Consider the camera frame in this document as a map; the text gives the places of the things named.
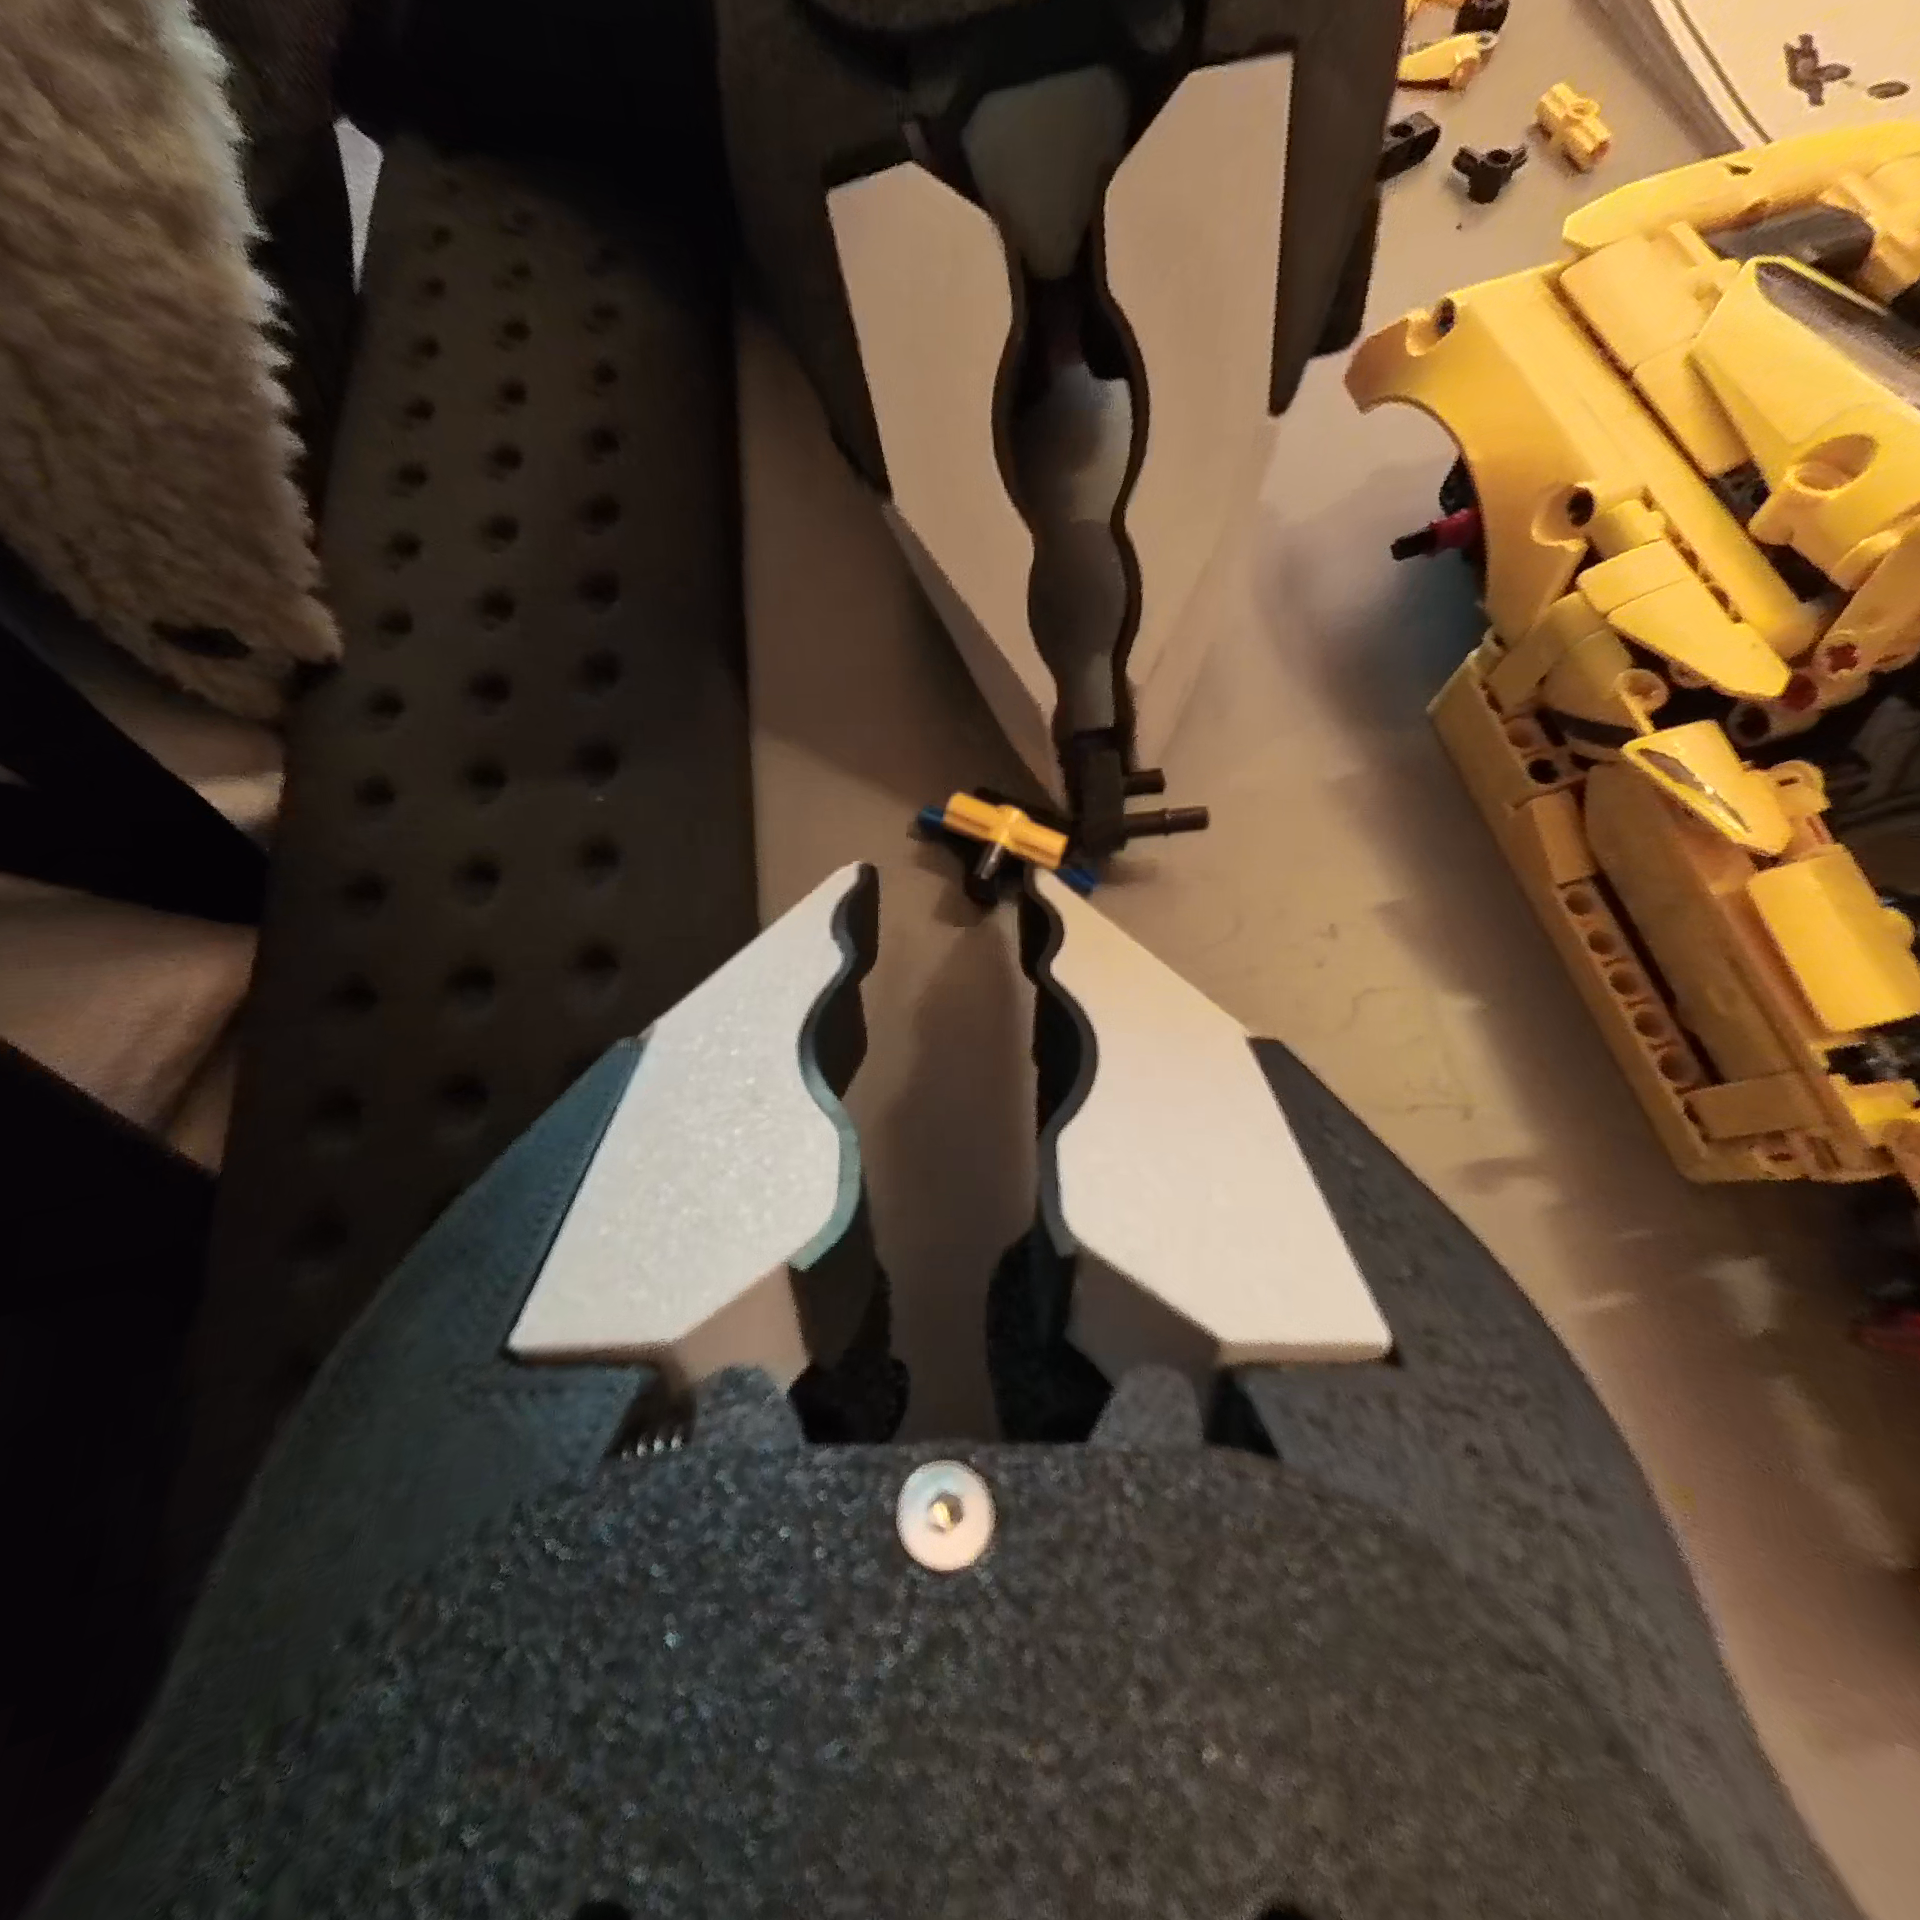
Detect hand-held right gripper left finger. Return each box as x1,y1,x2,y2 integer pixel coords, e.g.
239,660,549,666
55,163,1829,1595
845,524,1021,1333
508,860,909,1426

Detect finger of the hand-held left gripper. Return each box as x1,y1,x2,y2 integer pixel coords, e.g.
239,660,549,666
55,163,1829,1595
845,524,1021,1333
1100,53,1296,774
824,158,1074,805

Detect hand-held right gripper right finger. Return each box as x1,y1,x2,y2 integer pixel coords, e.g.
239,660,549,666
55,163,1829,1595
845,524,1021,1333
982,867,1392,1445

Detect black brick connector with pins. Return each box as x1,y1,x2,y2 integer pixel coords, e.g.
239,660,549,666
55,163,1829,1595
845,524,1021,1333
1056,724,1210,857

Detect yellow and black brick subassembly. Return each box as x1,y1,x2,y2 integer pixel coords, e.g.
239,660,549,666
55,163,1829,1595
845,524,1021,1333
915,786,1103,910

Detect pile of small brick parts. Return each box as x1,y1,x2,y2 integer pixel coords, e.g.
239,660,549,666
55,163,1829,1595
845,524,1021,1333
1395,0,1509,90

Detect open instruction booklet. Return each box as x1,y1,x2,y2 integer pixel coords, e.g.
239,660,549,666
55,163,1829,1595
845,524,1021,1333
1590,0,1920,154

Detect black dimpled foam mat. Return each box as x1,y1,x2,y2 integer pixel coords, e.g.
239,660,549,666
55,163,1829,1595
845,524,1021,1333
165,136,759,1594

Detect yellow toy brick car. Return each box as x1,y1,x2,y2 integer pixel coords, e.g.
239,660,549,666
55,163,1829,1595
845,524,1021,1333
1342,120,1920,1354

